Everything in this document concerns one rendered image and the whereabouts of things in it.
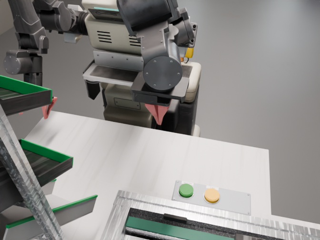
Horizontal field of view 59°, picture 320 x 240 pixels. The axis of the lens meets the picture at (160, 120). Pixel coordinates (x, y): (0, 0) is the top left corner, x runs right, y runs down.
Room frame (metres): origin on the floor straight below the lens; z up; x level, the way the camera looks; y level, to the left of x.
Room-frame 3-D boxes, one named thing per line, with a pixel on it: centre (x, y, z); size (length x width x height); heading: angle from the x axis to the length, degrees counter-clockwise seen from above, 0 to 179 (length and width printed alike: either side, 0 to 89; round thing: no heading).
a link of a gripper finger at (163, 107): (0.44, 0.01, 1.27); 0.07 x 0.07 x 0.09; 77
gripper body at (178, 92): (0.44, 0.00, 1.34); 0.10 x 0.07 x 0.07; 77
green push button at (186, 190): (0.44, -0.07, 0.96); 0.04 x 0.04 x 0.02
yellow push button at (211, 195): (0.43, -0.14, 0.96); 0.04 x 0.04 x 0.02
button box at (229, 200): (0.43, -0.14, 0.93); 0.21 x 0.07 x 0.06; 77
